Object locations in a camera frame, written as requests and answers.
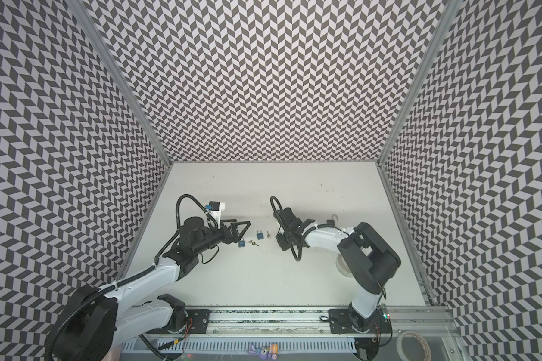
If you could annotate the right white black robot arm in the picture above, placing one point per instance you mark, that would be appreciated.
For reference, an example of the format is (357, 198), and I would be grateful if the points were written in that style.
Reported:
(362, 254)

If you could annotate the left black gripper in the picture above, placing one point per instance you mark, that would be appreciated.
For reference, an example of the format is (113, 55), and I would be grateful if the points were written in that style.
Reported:
(235, 236)

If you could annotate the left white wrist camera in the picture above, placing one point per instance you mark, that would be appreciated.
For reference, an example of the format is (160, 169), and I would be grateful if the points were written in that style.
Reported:
(215, 209)

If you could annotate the blue padlock with keys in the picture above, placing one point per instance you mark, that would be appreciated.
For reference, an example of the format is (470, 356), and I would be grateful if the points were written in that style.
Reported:
(246, 242)

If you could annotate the white slotted cable duct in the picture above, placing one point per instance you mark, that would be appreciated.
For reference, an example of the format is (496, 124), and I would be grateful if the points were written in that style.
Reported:
(237, 346)

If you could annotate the purple toy figure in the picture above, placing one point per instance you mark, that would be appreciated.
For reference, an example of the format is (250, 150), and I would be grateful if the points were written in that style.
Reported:
(266, 352)

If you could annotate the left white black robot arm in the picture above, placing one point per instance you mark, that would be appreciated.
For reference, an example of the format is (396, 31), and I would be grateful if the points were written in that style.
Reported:
(95, 320)

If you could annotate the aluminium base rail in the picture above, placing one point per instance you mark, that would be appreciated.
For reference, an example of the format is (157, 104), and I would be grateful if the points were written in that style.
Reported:
(314, 321)

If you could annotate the white tape roll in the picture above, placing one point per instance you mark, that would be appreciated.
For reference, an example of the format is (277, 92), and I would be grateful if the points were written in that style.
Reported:
(411, 345)

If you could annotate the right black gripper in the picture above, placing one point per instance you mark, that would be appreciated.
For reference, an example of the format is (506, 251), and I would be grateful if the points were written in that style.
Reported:
(284, 229)

